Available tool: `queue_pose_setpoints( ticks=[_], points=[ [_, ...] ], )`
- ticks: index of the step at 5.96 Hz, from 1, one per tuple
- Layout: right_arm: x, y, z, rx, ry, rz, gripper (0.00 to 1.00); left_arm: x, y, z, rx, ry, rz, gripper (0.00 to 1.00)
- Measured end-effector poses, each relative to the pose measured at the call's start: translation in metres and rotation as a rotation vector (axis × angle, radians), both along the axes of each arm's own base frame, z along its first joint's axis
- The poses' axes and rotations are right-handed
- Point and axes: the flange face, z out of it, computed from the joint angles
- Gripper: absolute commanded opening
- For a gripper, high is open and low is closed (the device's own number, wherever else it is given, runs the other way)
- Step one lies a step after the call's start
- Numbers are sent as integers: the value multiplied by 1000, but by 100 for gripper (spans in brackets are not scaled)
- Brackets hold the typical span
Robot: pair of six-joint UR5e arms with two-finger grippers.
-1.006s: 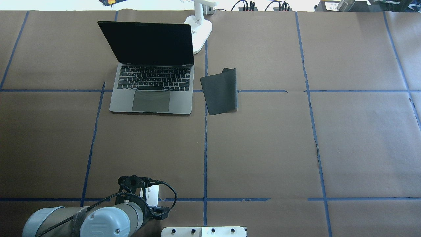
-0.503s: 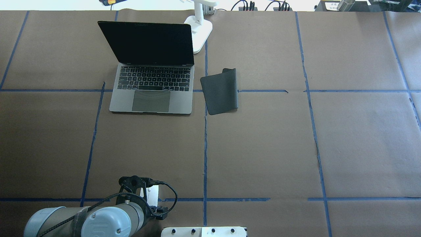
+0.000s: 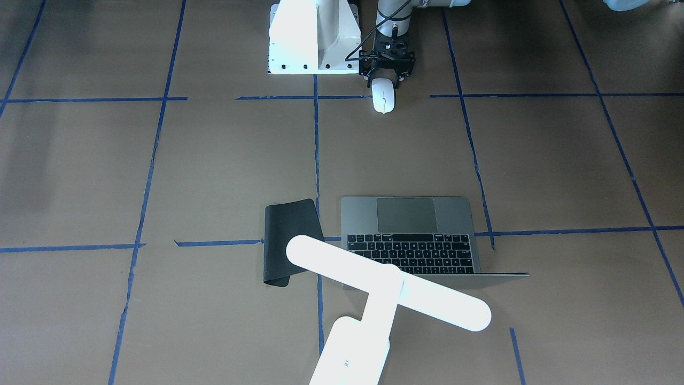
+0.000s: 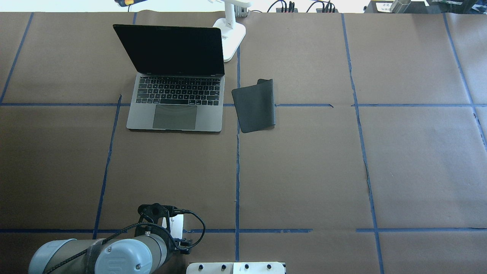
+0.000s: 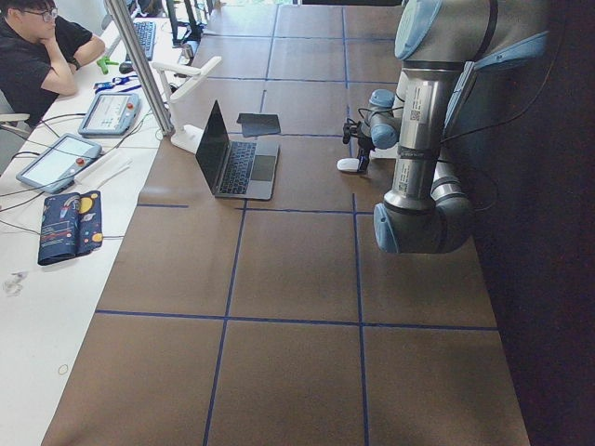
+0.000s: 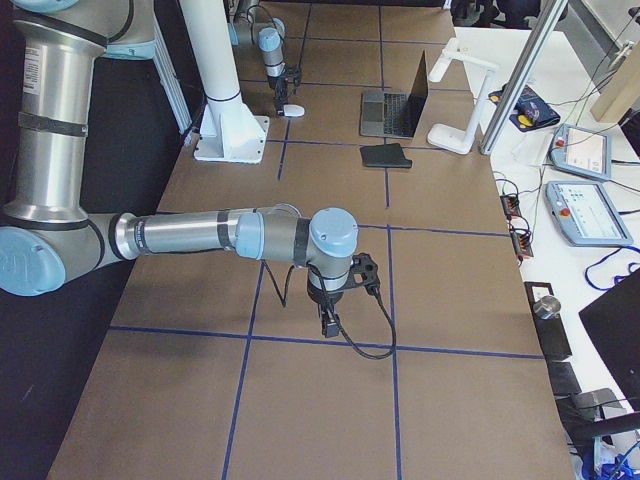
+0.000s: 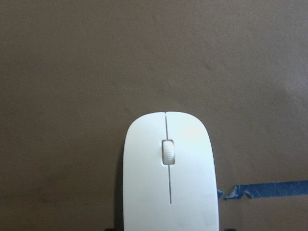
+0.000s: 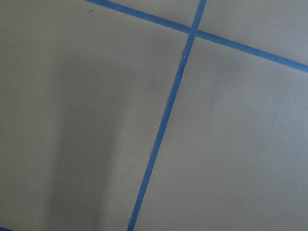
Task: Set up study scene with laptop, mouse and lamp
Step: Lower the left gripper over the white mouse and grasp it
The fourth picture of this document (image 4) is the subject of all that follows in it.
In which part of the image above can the white computer mouse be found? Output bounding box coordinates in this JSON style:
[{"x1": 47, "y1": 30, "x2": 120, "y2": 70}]
[{"x1": 169, "y1": 214, "x2": 184, "y2": 239}]

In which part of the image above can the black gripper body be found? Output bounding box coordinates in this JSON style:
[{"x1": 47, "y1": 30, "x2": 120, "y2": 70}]
[{"x1": 164, "y1": 228, "x2": 193, "y2": 255}]

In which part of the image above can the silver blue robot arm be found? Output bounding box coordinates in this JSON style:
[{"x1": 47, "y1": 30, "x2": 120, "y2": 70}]
[{"x1": 28, "y1": 222, "x2": 193, "y2": 274}]

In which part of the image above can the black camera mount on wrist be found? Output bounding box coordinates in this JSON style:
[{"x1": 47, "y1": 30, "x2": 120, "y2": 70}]
[{"x1": 137, "y1": 203, "x2": 179, "y2": 229}]

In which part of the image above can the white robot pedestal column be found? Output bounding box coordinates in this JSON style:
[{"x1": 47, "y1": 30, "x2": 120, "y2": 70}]
[{"x1": 186, "y1": 261, "x2": 286, "y2": 274}]

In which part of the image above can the grey laptop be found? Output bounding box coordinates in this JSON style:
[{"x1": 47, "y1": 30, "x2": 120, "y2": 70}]
[{"x1": 113, "y1": 24, "x2": 225, "y2": 132}]

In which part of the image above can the upper black connector box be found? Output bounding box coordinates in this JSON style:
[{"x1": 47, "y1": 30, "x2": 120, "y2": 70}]
[{"x1": 265, "y1": 0, "x2": 299, "y2": 13}]

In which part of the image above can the black connector box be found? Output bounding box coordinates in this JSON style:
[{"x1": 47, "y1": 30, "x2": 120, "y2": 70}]
[
  {"x1": 306, "y1": 0, "x2": 339, "y2": 13},
  {"x1": 265, "y1": 0, "x2": 299, "y2": 13}
]

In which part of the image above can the silver metal cylinder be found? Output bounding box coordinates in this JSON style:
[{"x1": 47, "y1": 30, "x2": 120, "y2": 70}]
[{"x1": 390, "y1": 0, "x2": 412, "y2": 14}]

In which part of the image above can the white desk lamp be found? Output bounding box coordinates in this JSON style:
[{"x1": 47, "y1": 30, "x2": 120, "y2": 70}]
[{"x1": 213, "y1": 0, "x2": 252, "y2": 62}]

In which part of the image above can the black mouse pad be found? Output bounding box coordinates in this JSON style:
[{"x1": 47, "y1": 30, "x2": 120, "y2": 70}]
[{"x1": 231, "y1": 79, "x2": 275, "y2": 133}]

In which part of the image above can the lower black connector box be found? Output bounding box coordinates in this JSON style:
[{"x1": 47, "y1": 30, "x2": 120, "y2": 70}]
[{"x1": 306, "y1": 0, "x2": 339, "y2": 13}]

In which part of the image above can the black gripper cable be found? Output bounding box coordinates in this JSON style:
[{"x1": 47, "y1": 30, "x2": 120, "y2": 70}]
[{"x1": 42, "y1": 207, "x2": 206, "y2": 274}]

